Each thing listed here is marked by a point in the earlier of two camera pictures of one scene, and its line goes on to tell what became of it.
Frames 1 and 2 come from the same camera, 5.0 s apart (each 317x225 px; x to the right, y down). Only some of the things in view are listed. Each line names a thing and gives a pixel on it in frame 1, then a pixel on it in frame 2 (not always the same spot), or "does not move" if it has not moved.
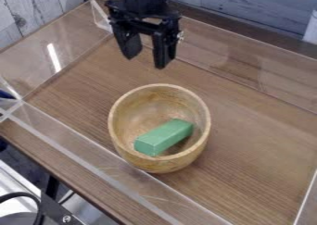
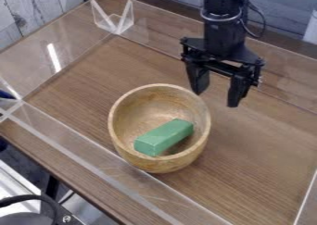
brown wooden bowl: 145,106 does not move
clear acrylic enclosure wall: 204,143 does not move
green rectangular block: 165,135 does not move
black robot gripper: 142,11 → 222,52
